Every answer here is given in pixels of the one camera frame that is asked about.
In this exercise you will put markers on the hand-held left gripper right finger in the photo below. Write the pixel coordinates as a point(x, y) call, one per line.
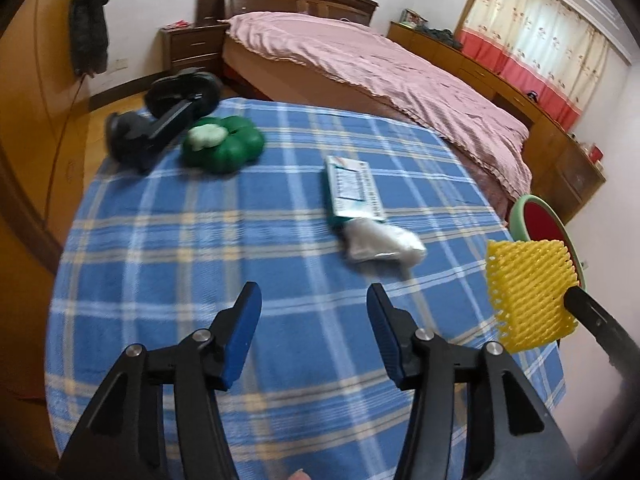
point(382, 330)

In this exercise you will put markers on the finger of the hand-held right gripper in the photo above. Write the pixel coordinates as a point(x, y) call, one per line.
point(600, 322)

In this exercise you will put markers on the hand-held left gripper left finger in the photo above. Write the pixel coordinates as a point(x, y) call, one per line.
point(245, 330)

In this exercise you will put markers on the yellow foam fruit net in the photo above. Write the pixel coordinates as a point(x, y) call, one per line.
point(530, 295)

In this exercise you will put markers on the red bin with green rim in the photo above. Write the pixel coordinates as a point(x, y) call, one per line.
point(542, 225)

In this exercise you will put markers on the white crumpled plastic bag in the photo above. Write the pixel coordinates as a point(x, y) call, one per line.
point(382, 245)

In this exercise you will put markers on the blue plaid tablecloth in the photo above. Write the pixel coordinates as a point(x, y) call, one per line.
point(200, 240)

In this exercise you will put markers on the white and green toothpaste box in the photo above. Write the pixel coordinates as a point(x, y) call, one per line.
point(352, 190)

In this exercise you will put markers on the small red cabinet item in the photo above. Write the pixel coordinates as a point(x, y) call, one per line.
point(593, 151)

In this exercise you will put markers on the green pumpkin-shaped toy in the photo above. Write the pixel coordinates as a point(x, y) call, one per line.
point(225, 147)

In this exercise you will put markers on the long wooden cabinet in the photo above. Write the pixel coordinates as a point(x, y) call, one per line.
point(530, 110)

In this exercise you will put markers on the black dumbbell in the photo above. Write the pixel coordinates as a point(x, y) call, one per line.
point(170, 110)

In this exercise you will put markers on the small dark cabinet ornament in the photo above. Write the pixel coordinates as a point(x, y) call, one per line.
point(531, 96)

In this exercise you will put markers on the bed with pink cover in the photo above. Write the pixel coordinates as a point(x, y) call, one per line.
point(380, 75)

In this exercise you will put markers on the dark wooden nightstand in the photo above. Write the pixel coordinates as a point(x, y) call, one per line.
point(192, 50)

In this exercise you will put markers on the floral curtain with red hem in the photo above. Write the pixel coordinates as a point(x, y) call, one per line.
point(535, 35)

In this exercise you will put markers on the dark clothes pile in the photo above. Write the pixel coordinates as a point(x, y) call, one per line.
point(440, 37)

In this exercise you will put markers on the wooden wardrobe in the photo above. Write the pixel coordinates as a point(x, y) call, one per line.
point(30, 110)

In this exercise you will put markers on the pink items on nightstand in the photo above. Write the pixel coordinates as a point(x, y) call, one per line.
point(178, 25)

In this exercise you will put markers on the small picture box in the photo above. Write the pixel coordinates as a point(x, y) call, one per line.
point(414, 17)

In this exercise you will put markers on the black jacket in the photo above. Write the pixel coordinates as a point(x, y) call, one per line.
point(89, 25)

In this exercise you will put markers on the white wall socket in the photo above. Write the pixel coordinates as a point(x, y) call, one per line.
point(120, 64)

